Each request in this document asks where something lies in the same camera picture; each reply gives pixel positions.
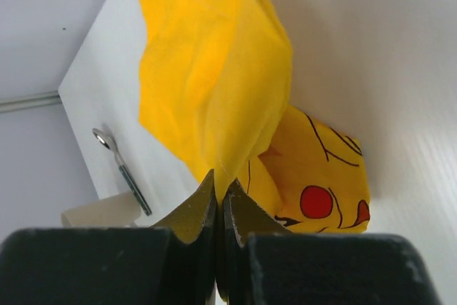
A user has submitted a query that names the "cream paper cup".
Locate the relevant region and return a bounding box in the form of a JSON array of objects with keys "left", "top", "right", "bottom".
[{"left": 61, "top": 192, "right": 141, "bottom": 228}]

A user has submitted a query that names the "yellow printed cloth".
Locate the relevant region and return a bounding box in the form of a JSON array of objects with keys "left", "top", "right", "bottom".
[{"left": 139, "top": 0, "right": 371, "bottom": 234}]

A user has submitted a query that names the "metal spoon green handle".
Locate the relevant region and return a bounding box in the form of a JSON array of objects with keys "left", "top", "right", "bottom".
[{"left": 92, "top": 128, "right": 152, "bottom": 216}]

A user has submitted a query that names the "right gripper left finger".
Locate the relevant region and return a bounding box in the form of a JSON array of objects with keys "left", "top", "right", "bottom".
[{"left": 1, "top": 173, "right": 217, "bottom": 304}]

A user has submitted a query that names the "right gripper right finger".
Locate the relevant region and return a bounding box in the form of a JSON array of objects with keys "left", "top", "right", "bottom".
[{"left": 223, "top": 182, "right": 440, "bottom": 304}]

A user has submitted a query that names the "left aluminium corner post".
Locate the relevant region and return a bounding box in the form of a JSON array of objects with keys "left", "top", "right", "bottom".
[{"left": 0, "top": 91, "right": 61, "bottom": 114}]

